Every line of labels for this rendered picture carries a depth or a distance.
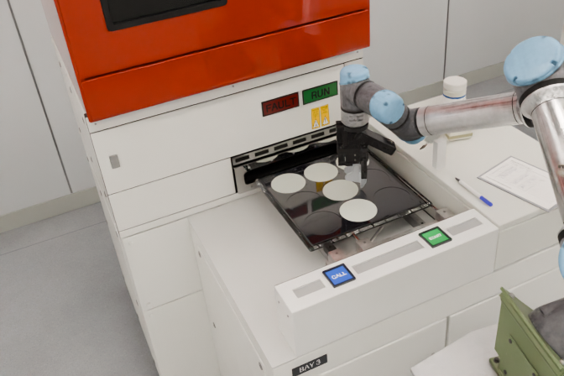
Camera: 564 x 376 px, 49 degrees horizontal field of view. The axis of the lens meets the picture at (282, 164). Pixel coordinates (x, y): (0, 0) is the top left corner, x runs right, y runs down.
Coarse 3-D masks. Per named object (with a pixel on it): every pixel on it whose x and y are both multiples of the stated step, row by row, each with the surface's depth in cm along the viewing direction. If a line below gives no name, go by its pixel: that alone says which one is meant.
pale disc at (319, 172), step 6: (306, 168) 188; (312, 168) 188; (318, 168) 188; (324, 168) 187; (330, 168) 187; (336, 168) 187; (306, 174) 185; (312, 174) 185; (318, 174) 185; (324, 174) 185; (330, 174) 184; (336, 174) 184; (312, 180) 182; (318, 180) 182; (324, 180) 182
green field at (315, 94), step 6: (330, 84) 185; (336, 84) 186; (312, 90) 183; (318, 90) 184; (324, 90) 185; (330, 90) 186; (336, 90) 187; (306, 96) 183; (312, 96) 184; (318, 96) 185; (324, 96) 186; (330, 96) 187; (306, 102) 185
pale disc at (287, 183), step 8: (280, 176) 186; (288, 176) 185; (296, 176) 185; (272, 184) 183; (280, 184) 182; (288, 184) 182; (296, 184) 182; (304, 184) 181; (280, 192) 179; (288, 192) 178
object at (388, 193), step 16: (320, 160) 191; (272, 176) 186; (304, 176) 184; (336, 176) 183; (368, 176) 182; (384, 176) 181; (272, 192) 179; (304, 192) 178; (320, 192) 177; (368, 192) 175; (384, 192) 175; (400, 192) 174; (288, 208) 172; (304, 208) 172; (320, 208) 171; (336, 208) 170; (384, 208) 168; (400, 208) 168; (304, 224) 166; (320, 224) 165; (336, 224) 165; (352, 224) 164; (320, 240) 160
